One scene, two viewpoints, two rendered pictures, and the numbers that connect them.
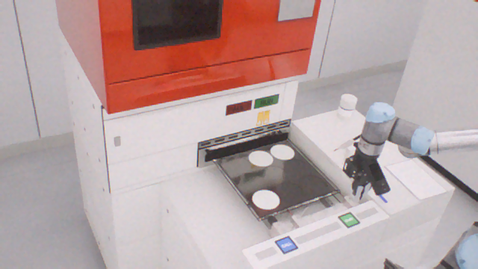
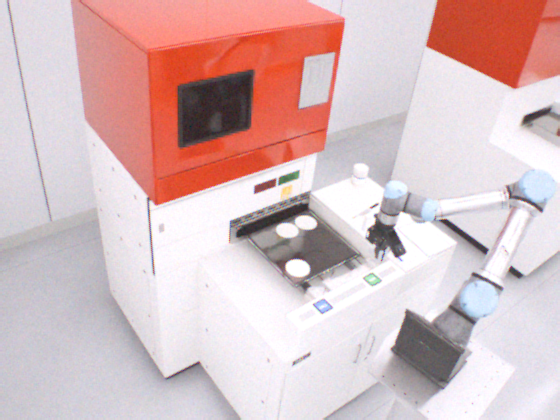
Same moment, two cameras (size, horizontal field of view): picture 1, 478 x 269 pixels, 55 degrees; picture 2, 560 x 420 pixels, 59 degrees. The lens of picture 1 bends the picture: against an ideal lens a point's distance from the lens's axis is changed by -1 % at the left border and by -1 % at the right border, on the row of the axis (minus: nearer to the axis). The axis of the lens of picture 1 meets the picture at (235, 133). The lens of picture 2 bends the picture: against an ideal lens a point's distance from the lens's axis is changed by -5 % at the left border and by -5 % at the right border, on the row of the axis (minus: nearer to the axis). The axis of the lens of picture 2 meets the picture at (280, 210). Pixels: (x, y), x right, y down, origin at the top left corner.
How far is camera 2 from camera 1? 0.44 m
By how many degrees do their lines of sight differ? 7
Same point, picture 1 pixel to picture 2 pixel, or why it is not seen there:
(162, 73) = (201, 165)
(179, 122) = (214, 205)
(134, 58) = (178, 155)
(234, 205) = (268, 276)
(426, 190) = (433, 247)
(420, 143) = (428, 213)
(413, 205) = (424, 261)
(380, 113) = (395, 191)
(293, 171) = (318, 239)
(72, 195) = (93, 276)
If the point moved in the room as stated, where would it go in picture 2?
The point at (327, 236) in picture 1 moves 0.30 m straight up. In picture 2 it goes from (356, 295) to (372, 236)
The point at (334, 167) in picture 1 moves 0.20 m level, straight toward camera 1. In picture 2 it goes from (354, 233) to (350, 263)
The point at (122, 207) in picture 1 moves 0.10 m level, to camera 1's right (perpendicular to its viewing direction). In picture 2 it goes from (164, 286) to (188, 286)
